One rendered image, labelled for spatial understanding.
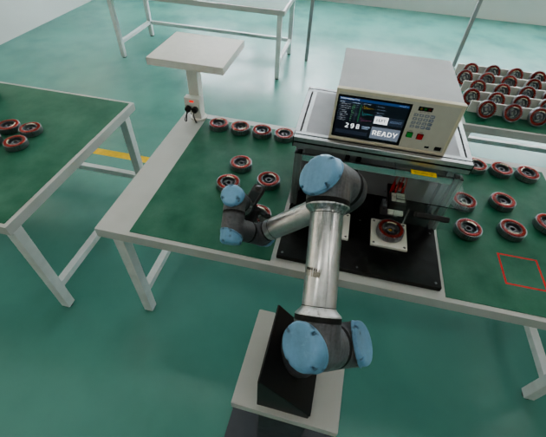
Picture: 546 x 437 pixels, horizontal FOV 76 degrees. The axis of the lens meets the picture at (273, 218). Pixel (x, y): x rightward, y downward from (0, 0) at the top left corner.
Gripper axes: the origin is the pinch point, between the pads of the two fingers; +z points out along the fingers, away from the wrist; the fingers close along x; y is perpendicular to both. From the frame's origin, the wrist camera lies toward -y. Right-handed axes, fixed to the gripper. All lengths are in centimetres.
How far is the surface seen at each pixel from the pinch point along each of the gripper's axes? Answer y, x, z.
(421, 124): -49, 49, -18
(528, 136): -119, 113, 86
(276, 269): 18.2, 16.1, -0.9
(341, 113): -43, 21, -21
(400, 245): -11, 58, 11
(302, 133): -34.3, 7.6, -13.4
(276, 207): -8.0, 2.0, 13.1
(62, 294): 76, -97, 33
